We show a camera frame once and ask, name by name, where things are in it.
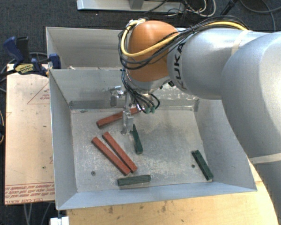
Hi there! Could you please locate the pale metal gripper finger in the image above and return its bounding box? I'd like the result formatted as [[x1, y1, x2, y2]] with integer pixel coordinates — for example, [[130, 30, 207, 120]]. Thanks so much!
[[120, 110, 135, 135], [109, 85, 126, 107]]

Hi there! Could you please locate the red-brown flat block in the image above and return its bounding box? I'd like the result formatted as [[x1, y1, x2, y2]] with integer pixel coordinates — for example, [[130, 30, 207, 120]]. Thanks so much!
[[102, 131, 139, 173], [91, 136, 132, 176], [96, 107, 141, 129]]

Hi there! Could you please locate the dark green flat block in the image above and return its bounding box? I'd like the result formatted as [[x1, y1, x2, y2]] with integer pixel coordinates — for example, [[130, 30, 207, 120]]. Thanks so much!
[[191, 150, 214, 181], [117, 174, 152, 188], [131, 123, 144, 155]]

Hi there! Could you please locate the grey metal bin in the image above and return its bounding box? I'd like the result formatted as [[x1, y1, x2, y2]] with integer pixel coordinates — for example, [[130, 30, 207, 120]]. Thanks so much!
[[45, 26, 258, 210]]

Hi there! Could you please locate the brown cardboard board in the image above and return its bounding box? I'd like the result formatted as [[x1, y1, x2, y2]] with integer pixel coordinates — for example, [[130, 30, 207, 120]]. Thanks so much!
[[4, 63, 56, 206]]

